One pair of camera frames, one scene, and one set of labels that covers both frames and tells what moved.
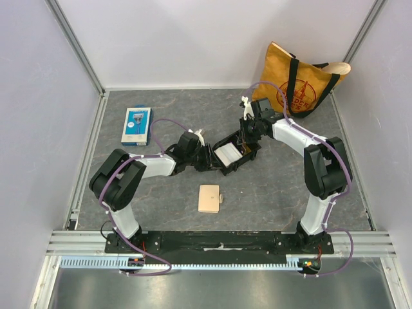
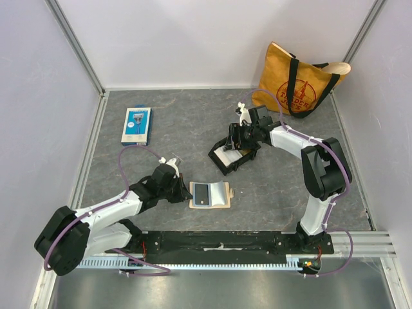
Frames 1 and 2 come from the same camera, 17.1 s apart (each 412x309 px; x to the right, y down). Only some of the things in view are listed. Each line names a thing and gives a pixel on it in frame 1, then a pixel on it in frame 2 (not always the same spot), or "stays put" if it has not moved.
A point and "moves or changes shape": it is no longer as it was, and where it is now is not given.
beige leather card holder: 209,199 moves or changes shape
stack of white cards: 228,153 stays put
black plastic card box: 247,150 stays put
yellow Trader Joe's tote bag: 305,85 stays put
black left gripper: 210,161 -> 185,194
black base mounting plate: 219,248 stays put
